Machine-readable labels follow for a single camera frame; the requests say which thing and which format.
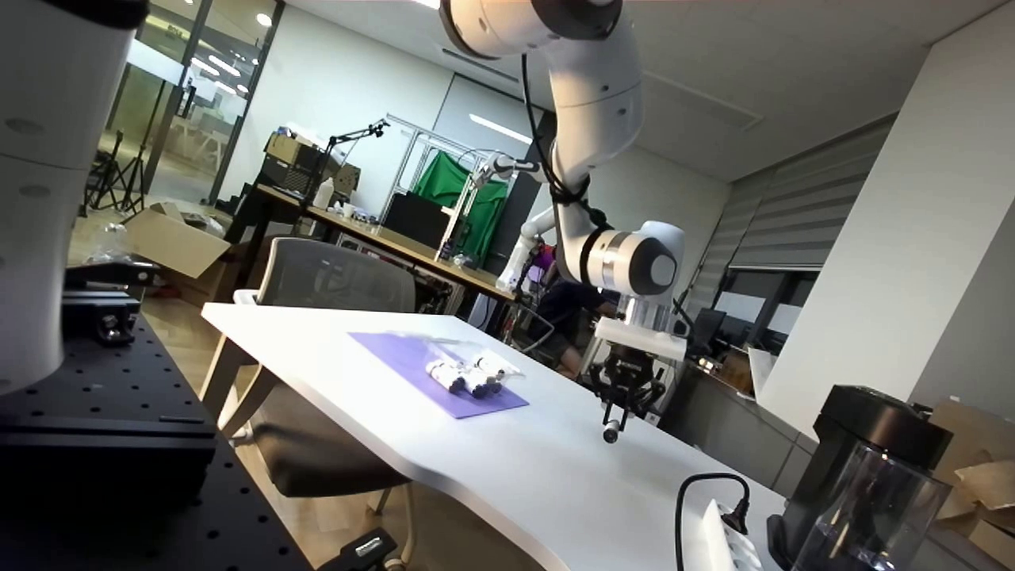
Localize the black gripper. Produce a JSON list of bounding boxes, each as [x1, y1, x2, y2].
[[600, 354, 668, 434]]

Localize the brown box on desk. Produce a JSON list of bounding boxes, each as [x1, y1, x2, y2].
[[257, 131, 366, 206]]

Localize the open cardboard box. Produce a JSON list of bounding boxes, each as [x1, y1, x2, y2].
[[67, 202, 239, 286]]

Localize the seated person in dark shirt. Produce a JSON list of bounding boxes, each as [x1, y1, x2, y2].
[[528, 277, 608, 368]]

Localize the white power strip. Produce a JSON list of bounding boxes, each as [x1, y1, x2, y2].
[[690, 497, 769, 571]]

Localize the purple mat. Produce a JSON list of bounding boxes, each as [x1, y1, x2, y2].
[[349, 328, 534, 423]]

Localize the black blender with clear jar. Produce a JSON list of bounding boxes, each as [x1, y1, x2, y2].
[[769, 384, 958, 571]]

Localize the grey window blinds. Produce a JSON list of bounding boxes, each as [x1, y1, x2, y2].
[[715, 117, 897, 278]]

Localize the black computer monitor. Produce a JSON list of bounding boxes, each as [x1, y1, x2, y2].
[[382, 190, 453, 255]]

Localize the green cloth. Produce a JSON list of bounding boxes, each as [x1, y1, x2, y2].
[[410, 148, 514, 266]]

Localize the grey office chair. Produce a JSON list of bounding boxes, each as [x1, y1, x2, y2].
[[216, 236, 423, 502]]

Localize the long wooden desk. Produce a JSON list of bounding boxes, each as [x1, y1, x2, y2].
[[225, 181, 520, 319]]

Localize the pile of cardboard boxes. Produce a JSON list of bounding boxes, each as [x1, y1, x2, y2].
[[920, 395, 1015, 568]]

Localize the black clamp stack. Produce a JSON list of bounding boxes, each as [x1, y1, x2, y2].
[[61, 256, 165, 344]]

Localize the small black tripod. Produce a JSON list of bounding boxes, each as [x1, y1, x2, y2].
[[78, 128, 153, 218]]

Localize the black power cable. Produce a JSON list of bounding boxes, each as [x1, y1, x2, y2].
[[674, 468, 754, 571]]

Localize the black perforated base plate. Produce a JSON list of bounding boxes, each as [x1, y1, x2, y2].
[[0, 311, 311, 571]]

